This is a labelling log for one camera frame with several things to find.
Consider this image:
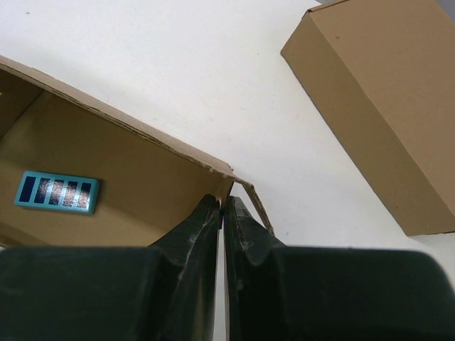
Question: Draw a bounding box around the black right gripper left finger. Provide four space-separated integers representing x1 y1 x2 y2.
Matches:
1 195 221 340

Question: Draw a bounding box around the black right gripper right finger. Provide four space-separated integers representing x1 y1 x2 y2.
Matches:
224 197 454 340

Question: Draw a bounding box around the small blue block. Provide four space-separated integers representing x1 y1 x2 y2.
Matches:
14 170 100 215

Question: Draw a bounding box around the large closed cardboard box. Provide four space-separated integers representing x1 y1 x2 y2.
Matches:
281 1 454 236

